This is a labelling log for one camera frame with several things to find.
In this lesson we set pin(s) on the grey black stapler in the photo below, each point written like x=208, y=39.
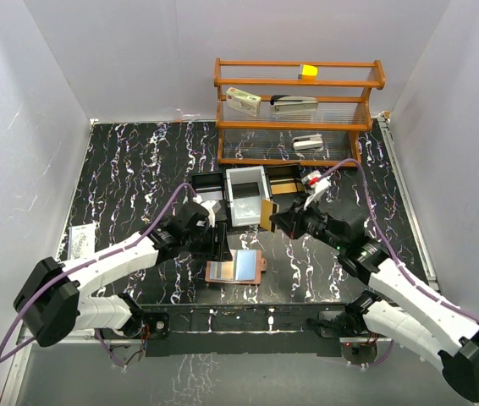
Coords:
x=286, y=104

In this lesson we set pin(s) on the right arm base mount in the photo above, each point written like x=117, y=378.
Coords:
x=359, y=346

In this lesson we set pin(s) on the orange wooden shelf rack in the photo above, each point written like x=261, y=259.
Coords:
x=343, y=91

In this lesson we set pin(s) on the gold card in tray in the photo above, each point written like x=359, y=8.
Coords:
x=286, y=186

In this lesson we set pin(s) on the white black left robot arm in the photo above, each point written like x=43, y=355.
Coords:
x=58, y=297

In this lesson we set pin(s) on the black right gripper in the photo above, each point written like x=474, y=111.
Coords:
x=287, y=220

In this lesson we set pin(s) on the gold card with stripe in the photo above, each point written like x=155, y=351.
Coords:
x=268, y=208

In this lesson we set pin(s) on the white staples box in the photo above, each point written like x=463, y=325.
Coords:
x=243, y=101

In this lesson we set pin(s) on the pink leather card holder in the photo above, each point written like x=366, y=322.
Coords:
x=246, y=267

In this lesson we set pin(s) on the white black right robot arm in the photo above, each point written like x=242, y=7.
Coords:
x=396, y=303

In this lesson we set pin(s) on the white paper label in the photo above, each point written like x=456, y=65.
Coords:
x=82, y=240

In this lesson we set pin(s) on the yellow white small box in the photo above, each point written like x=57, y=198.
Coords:
x=307, y=72

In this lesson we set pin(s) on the black white organizer tray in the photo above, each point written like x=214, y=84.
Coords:
x=243, y=189

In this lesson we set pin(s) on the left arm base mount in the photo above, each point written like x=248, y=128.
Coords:
x=144, y=327

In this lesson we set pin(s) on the white hole punch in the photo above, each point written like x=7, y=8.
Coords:
x=307, y=142

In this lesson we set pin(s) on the grey card in tray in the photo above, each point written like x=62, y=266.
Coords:
x=210, y=195

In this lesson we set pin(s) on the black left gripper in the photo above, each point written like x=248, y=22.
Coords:
x=217, y=250

